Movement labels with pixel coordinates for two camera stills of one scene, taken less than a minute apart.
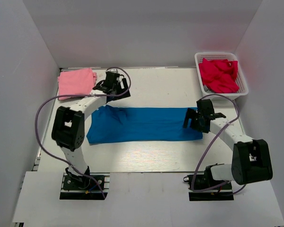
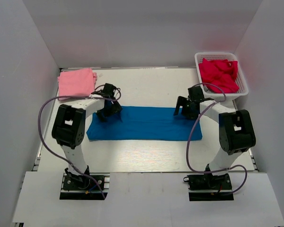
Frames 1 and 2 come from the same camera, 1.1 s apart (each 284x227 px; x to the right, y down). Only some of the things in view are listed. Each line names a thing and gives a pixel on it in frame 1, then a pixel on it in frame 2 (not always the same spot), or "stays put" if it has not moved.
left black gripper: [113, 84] to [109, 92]
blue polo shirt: [107, 125] stays put
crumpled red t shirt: [219, 75] stays put
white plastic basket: [231, 56] stays put
